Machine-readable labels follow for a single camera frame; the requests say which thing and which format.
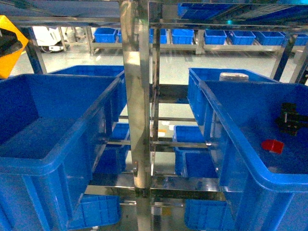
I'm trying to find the blue bin rear right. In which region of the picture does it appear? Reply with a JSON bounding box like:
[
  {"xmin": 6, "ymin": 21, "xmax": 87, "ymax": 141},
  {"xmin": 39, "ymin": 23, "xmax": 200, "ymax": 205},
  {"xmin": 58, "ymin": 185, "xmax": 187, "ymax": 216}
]
[{"xmin": 187, "ymin": 67, "xmax": 277, "ymax": 126}]

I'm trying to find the large blue bin left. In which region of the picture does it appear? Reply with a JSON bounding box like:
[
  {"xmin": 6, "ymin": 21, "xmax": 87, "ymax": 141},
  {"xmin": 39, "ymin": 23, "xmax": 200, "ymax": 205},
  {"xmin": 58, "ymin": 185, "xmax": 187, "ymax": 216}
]
[{"xmin": 0, "ymin": 74, "xmax": 121, "ymax": 231}]

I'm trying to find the white roll in bin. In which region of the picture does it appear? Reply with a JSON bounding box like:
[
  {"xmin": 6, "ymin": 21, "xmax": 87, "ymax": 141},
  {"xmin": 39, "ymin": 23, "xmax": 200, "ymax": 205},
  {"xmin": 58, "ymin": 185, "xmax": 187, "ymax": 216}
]
[{"xmin": 219, "ymin": 72, "xmax": 249, "ymax": 82}]

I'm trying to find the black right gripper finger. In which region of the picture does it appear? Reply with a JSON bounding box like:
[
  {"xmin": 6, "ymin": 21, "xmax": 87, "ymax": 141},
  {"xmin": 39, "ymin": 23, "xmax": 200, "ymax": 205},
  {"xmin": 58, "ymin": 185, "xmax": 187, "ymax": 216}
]
[{"xmin": 275, "ymin": 103, "xmax": 308, "ymax": 136}]

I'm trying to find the steel rack upright post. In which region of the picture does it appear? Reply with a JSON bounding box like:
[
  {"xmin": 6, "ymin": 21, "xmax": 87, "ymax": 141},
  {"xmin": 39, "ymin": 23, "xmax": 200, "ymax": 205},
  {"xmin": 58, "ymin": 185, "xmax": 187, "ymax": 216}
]
[{"xmin": 119, "ymin": 0, "xmax": 152, "ymax": 231}]

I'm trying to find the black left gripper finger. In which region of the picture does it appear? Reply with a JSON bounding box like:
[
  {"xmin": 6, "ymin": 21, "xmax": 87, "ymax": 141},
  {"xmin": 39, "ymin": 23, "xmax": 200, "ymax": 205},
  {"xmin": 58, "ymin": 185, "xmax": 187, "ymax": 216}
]
[{"xmin": 0, "ymin": 28, "xmax": 22, "ymax": 56}]

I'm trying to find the red one-stud toy block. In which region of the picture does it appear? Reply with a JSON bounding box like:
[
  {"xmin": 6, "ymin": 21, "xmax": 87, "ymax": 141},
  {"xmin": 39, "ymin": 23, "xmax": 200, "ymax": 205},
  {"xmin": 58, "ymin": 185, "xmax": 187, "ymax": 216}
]
[{"xmin": 261, "ymin": 140, "xmax": 284, "ymax": 154}]

